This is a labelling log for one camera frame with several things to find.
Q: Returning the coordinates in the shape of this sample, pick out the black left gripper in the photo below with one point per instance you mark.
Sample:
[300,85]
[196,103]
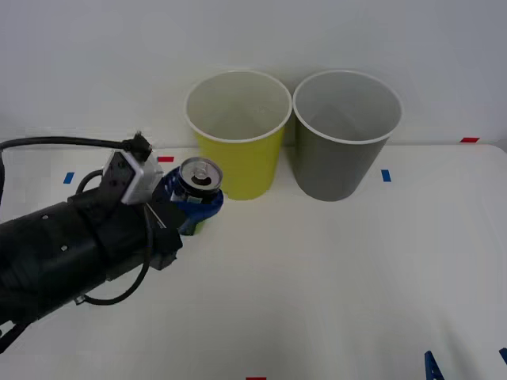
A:
[130,241]

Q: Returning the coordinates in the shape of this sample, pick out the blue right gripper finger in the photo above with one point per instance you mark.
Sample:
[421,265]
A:
[503,356]
[432,368]

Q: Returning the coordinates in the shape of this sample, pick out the dark grey drink can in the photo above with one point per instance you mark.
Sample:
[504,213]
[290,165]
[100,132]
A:
[200,174]

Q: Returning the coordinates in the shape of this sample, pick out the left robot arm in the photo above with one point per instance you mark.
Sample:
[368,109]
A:
[39,257]

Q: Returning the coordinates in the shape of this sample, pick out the yellow-green plastic bin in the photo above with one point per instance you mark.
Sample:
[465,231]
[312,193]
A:
[247,166]

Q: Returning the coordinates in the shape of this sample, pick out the grey plastic bin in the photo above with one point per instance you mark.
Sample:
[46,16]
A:
[336,170]

